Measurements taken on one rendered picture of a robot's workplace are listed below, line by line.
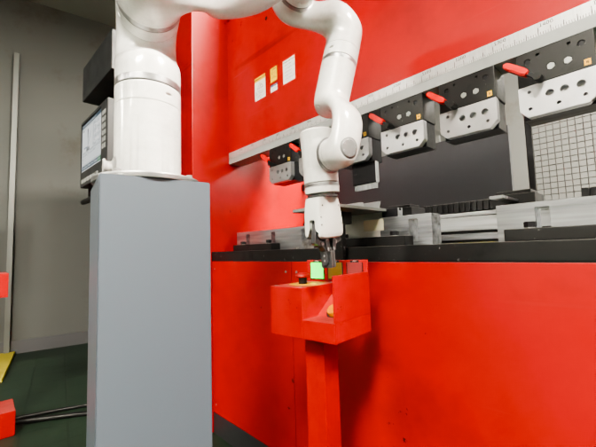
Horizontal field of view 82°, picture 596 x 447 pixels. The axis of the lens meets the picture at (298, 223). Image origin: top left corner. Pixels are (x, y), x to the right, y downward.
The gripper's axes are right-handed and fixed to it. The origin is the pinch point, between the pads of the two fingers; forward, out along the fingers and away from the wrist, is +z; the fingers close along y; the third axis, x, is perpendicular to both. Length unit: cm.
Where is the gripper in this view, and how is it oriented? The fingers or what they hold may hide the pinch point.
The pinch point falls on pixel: (327, 259)
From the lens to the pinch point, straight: 84.4
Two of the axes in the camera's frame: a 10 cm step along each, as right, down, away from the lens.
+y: -6.5, 0.5, -7.6
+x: 7.6, -0.7, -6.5
